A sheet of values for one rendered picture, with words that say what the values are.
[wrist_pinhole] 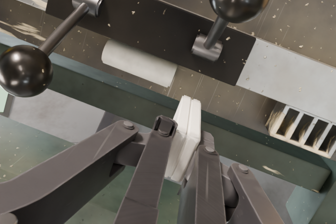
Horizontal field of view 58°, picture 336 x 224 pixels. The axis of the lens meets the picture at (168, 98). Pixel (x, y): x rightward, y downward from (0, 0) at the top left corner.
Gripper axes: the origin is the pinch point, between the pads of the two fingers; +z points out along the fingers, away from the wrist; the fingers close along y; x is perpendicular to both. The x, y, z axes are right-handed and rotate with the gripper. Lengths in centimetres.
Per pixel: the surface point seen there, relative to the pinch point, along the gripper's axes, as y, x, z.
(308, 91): 11.0, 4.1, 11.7
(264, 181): 67, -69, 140
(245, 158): 11.5, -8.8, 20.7
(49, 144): -15.0, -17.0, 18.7
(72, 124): -82, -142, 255
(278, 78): 7.7, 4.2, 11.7
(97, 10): -10.7, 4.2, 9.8
